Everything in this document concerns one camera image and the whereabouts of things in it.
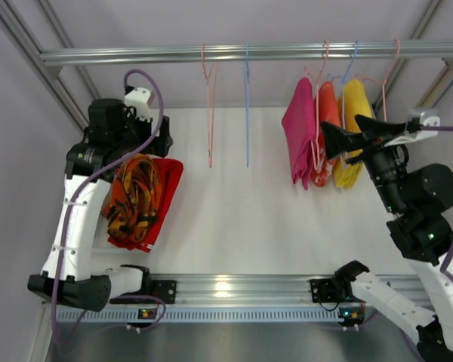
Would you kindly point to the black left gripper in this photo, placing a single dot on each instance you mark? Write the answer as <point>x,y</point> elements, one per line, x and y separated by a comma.
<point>160,137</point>

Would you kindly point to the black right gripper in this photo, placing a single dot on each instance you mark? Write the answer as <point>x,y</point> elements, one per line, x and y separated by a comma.
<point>365,149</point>

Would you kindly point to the red trousers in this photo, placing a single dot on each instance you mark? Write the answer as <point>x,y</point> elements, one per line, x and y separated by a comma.
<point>171,171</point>

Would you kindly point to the orange black patterned trousers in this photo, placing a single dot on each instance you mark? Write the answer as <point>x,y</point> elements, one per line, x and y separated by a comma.
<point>134,202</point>

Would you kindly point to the pink hanger with red trousers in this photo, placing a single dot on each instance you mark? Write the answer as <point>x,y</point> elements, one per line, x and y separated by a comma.
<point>210,76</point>

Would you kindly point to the blue hanger with patterned trousers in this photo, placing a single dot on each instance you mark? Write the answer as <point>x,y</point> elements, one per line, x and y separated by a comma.
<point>247,106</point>

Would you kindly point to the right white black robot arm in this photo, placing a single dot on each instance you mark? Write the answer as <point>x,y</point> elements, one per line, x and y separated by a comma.
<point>417,201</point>

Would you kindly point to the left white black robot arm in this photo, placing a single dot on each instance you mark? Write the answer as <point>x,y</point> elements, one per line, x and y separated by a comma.
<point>114,134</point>

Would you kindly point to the orange white tie-dye trousers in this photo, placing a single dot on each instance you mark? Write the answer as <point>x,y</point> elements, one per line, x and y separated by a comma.
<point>328,111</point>

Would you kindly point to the yellow trousers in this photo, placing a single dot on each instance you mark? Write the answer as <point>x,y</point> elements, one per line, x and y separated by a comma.
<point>353,101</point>

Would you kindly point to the magenta trousers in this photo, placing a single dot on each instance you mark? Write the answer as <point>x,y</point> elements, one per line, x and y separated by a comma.
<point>298,123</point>

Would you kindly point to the empty pink hanger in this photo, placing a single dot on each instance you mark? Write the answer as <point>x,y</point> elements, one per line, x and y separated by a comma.
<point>383,82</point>

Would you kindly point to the white plastic perforated basket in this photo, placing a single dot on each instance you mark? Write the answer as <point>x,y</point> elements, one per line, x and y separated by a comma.
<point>102,242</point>

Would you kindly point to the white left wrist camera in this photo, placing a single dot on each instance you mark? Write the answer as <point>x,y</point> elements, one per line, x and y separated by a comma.
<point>140,99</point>

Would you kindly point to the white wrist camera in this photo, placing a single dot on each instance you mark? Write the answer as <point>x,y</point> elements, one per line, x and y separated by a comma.
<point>422,124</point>
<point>140,99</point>

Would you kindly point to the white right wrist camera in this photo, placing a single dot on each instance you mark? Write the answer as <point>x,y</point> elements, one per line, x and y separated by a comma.
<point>422,124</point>

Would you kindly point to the aluminium hanging rail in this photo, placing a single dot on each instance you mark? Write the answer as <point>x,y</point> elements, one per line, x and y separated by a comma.
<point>407,49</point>

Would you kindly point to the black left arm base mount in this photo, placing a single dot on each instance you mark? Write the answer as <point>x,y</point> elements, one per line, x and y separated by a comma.
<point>164,290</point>

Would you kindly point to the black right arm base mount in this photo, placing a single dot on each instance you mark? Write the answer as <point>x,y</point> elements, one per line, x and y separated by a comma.
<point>328,290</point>

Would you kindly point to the grey slotted cable duct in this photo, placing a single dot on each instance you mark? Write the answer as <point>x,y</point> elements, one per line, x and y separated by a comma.
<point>173,314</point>

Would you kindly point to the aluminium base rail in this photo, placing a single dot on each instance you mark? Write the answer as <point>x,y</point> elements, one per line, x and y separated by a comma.
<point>241,290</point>

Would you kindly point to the aluminium frame post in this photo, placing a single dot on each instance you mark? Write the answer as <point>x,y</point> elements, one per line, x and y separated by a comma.
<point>40,106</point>

